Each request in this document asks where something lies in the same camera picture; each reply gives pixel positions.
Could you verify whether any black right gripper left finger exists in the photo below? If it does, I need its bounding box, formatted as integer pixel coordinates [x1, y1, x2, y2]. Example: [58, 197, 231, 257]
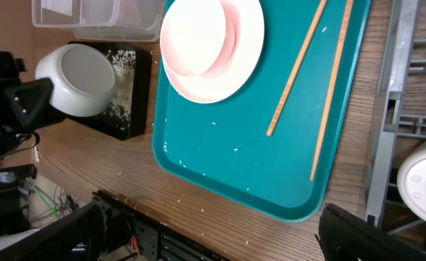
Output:
[0, 202, 107, 261]

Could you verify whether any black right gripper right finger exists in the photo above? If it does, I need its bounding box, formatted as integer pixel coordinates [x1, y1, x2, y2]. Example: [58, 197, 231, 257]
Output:
[316, 204, 426, 261]

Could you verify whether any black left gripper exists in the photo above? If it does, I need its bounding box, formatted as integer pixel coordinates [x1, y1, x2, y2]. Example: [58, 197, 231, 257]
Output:
[0, 51, 66, 158]

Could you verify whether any grey bowl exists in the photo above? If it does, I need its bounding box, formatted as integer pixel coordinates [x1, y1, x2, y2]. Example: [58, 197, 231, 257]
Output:
[35, 43, 120, 117]

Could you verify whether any pink bowl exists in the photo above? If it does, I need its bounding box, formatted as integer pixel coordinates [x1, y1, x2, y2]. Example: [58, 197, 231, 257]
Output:
[160, 0, 235, 77]

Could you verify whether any black food waste tray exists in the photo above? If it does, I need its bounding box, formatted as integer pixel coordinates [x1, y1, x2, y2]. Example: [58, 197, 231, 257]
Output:
[70, 41, 152, 141]

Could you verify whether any grey dish rack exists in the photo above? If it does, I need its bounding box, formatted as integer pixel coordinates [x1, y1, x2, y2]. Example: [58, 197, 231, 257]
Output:
[364, 0, 426, 261]

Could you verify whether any teal plastic tray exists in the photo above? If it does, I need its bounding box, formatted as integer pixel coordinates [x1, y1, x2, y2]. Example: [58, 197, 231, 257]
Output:
[152, 0, 371, 223]

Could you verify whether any clear plastic bin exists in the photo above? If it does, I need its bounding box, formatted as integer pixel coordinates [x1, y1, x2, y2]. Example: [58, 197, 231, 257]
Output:
[31, 0, 166, 42]

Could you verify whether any white round plate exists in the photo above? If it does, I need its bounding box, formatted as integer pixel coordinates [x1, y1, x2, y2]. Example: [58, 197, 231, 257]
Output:
[162, 0, 264, 104]

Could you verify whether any wooden chopstick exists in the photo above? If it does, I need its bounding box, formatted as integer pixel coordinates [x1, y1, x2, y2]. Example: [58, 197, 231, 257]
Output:
[310, 0, 354, 181]
[267, 0, 327, 136]

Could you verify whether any black table edge frame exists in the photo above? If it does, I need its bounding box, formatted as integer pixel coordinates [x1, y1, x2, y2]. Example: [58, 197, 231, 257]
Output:
[93, 191, 227, 261]

